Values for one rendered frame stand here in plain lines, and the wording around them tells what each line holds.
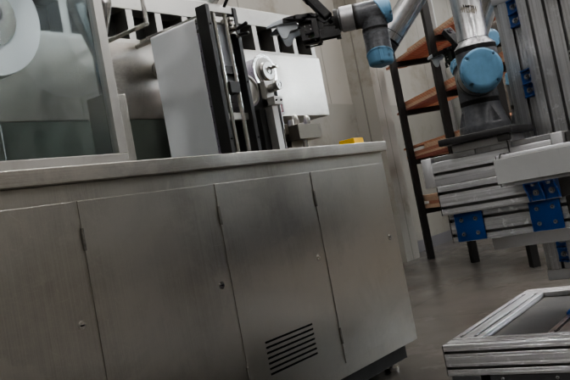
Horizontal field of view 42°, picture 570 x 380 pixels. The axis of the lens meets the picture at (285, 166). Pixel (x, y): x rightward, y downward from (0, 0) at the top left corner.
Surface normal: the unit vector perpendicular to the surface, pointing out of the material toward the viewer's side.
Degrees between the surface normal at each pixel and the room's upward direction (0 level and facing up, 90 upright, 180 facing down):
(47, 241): 90
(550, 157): 90
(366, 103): 90
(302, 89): 90
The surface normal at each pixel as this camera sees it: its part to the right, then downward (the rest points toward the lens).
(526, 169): -0.56, 0.06
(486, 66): -0.13, 0.10
